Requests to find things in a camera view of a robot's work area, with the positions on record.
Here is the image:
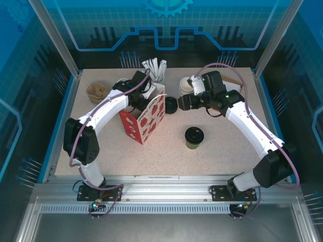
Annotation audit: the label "aluminium mounting rail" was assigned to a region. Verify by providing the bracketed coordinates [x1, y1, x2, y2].
[32, 175, 305, 205]

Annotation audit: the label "aluminium frame post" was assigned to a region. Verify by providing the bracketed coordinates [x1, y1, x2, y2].
[253, 0, 307, 78]
[27, 0, 83, 78]

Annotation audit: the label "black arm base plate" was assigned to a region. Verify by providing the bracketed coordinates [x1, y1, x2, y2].
[210, 185, 258, 202]
[77, 185, 124, 202]

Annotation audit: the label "brown paper sleeve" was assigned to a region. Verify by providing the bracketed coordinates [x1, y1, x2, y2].
[222, 77, 244, 88]

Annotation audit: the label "blue table side rail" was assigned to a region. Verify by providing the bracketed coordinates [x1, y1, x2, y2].
[37, 74, 78, 184]
[257, 74, 297, 184]

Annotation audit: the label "red white paper gift bag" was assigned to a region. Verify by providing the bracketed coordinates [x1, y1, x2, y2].
[116, 77, 167, 146]

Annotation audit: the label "stack of green paper cups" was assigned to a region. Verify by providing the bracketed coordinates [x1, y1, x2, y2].
[178, 76, 196, 98]

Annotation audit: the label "slotted grey cable duct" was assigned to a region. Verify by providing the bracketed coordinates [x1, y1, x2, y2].
[39, 204, 232, 215]

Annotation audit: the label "black cup lid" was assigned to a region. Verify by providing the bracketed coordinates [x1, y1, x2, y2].
[184, 127, 204, 143]

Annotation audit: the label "small LED circuit board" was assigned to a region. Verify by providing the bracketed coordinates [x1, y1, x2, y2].
[88, 200, 106, 213]
[231, 202, 253, 215]

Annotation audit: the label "stack of pulp cup carriers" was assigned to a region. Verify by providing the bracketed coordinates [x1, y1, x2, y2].
[86, 80, 113, 104]

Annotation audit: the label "white paper napkins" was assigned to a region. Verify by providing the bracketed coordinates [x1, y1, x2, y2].
[226, 82, 243, 94]

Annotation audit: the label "stack of black cup lids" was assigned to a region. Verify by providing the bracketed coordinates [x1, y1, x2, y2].
[165, 96, 179, 115]

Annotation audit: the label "aluminium frame leg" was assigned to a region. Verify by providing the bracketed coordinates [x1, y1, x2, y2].
[291, 201, 315, 242]
[14, 199, 42, 242]

